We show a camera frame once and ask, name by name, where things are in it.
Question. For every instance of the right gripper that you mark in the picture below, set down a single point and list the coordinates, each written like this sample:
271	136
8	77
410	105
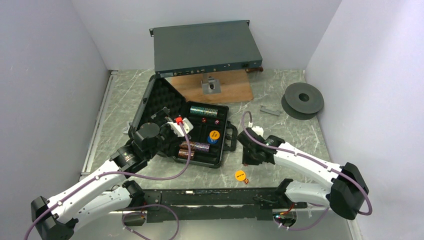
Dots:
246	160

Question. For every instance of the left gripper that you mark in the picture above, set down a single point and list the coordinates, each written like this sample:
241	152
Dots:
162	115

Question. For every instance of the orange brown poker chip stack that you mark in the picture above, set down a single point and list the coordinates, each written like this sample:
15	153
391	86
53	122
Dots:
188	145

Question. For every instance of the orange big blind button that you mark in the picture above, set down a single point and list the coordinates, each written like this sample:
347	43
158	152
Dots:
214	135

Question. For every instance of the blue small blind button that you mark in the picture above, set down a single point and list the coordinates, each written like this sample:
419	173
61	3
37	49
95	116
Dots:
212	141

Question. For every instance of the purple poker chip stack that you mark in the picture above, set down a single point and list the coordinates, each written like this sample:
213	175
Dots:
202	147

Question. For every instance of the black poker set case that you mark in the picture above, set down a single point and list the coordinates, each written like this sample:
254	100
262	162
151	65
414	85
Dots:
160	93

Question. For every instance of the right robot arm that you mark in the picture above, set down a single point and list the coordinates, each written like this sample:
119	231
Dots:
341	188

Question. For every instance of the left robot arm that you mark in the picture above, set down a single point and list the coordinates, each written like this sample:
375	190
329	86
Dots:
108	188

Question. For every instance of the yellow big blind button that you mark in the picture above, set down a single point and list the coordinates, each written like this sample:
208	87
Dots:
240	175

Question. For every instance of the green poker chip stack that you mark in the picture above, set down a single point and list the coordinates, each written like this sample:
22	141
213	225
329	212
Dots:
197	110

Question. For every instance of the small grey metal plate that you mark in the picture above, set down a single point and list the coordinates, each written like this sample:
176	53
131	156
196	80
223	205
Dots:
269	111

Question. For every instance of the wooden board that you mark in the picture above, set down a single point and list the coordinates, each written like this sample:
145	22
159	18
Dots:
235	87

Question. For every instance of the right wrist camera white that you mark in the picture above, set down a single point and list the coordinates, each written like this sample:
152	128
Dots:
257	129

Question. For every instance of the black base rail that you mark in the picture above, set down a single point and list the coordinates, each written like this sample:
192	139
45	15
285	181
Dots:
258	203

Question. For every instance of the black cable spool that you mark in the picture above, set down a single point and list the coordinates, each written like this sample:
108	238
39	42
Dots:
302	101

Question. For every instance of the silver metal stand bracket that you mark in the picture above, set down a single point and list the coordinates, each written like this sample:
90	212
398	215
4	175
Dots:
210	85

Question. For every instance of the grey rack network switch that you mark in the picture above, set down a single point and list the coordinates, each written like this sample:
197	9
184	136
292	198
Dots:
191	49

